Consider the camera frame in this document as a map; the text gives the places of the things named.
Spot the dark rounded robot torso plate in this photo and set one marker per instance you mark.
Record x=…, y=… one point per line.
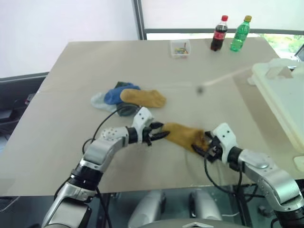
x=194, y=224

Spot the cola bottle with red cap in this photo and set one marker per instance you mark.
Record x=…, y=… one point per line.
x=218, y=35

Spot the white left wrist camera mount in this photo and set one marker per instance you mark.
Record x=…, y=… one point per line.
x=142, y=117

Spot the thin white stick, dark tip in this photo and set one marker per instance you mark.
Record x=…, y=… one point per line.
x=223, y=78

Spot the dark furniture beside table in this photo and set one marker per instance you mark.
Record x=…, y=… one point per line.
x=19, y=95

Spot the grey device behind basket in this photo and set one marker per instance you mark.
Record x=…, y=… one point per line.
x=299, y=53

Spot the mustard yellow sock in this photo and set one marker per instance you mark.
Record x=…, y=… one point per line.
x=142, y=97
x=183, y=136

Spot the dark green sock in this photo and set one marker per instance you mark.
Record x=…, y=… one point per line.
x=126, y=111

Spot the grey window frame bar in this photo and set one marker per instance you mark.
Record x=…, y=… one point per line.
x=190, y=31

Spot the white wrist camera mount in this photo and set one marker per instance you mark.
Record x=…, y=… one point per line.
x=225, y=137
x=142, y=117

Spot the silver rounded robot leg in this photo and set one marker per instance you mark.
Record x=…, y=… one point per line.
x=147, y=209
x=205, y=209

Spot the clear plastic box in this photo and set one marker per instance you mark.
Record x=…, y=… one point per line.
x=180, y=48

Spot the pale grey sock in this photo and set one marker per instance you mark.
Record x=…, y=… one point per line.
x=98, y=101

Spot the blue sock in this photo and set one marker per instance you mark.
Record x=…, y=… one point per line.
x=114, y=96

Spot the green bottle with yellow cap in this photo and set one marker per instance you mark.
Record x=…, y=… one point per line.
x=239, y=35

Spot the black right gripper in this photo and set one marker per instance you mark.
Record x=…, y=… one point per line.
x=215, y=148

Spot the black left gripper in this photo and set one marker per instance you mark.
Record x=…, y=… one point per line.
x=149, y=134

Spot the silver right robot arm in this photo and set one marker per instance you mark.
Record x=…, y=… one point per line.
x=270, y=175

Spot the white plastic basket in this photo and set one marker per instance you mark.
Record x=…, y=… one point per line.
x=280, y=95

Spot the grey window frame post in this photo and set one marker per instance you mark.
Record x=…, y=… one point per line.
x=140, y=19

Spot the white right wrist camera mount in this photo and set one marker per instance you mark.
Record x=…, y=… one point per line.
x=225, y=137

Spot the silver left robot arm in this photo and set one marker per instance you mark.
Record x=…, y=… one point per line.
x=102, y=152

